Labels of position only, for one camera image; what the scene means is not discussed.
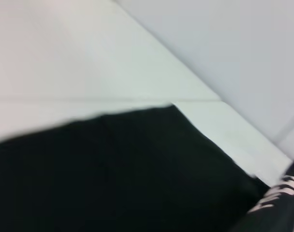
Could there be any black shirt with FREE print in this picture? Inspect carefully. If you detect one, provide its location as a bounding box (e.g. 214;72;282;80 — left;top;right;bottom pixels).
0;103;294;232

